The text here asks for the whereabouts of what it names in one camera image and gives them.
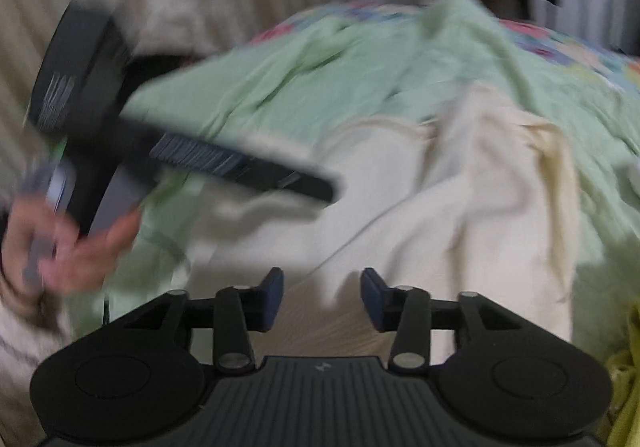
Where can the cream garment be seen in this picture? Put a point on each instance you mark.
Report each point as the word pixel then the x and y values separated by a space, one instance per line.
pixel 400 207

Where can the yellow-green cloth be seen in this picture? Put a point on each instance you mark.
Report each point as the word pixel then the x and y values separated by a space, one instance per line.
pixel 625 377

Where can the colourful printed blanket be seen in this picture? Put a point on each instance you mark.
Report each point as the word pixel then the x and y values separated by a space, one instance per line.
pixel 565 49

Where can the person's left hand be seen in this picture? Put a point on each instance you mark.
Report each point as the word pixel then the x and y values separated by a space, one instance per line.
pixel 75 252

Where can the light green garment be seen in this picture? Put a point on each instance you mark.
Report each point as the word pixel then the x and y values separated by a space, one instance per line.
pixel 360 67

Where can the person's left forearm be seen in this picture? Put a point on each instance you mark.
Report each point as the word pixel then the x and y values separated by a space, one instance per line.
pixel 22 357

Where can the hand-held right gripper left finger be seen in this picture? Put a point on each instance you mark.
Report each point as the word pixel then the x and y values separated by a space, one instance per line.
pixel 272 298

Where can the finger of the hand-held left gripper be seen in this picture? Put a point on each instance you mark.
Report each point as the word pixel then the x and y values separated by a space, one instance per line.
pixel 240 164

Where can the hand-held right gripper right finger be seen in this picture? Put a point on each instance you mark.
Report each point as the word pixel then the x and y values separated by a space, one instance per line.
pixel 373 299

